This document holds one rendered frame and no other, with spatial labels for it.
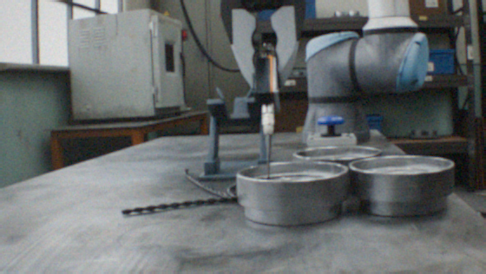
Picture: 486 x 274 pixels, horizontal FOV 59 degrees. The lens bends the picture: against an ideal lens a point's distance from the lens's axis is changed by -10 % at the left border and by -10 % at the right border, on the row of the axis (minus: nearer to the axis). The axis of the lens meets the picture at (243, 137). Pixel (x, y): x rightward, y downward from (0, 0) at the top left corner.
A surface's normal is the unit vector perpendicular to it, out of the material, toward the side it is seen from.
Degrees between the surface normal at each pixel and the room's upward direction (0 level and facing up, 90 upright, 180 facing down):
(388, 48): 93
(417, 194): 90
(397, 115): 90
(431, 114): 90
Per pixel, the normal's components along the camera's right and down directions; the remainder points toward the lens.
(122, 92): -0.14, 0.07
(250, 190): -0.76, 0.10
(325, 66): -0.58, 0.11
